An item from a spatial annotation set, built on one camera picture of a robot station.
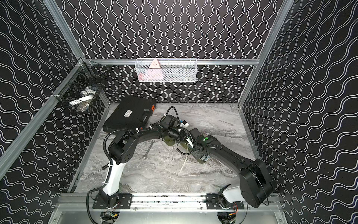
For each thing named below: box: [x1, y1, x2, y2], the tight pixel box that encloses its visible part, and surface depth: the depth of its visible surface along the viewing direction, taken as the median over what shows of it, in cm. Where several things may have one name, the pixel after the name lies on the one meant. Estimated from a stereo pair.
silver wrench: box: [142, 140, 156, 160], surface depth 94 cm
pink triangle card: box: [146, 58, 164, 80], surface depth 91 cm
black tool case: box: [102, 96, 157, 133], surface depth 108 cm
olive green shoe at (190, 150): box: [179, 139, 207, 164], surface depth 89 cm
